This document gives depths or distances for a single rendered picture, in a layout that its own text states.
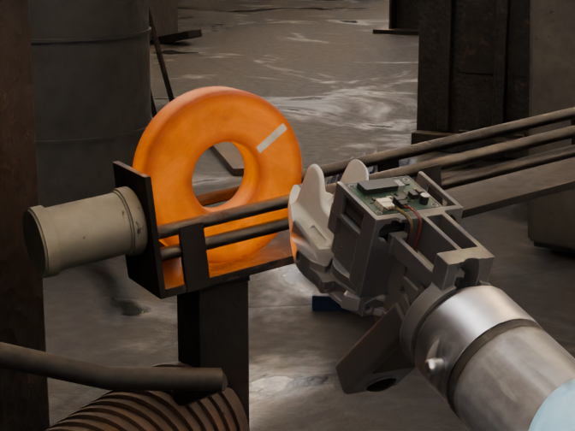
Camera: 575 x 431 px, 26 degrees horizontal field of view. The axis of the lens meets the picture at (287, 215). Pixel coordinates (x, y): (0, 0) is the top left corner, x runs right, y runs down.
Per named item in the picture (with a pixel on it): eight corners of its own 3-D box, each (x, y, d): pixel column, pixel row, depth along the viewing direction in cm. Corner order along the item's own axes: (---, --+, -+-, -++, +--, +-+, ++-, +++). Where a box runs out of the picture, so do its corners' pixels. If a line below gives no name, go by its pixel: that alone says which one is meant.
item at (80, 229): (28, 268, 106) (17, 201, 105) (126, 245, 110) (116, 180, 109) (50, 286, 101) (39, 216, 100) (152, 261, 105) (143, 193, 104)
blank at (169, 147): (194, 290, 113) (210, 300, 110) (94, 164, 106) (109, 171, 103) (315, 178, 117) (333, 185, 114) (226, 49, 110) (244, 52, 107)
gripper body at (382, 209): (420, 166, 88) (523, 255, 79) (396, 268, 92) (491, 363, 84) (327, 177, 85) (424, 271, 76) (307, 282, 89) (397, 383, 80)
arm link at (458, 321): (530, 404, 81) (426, 429, 77) (489, 363, 84) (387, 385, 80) (560, 309, 77) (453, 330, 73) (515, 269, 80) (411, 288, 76)
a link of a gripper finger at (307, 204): (307, 133, 94) (370, 193, 87) (295, 201, 97) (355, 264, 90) (271, 137, 92) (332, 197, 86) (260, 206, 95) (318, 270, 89)
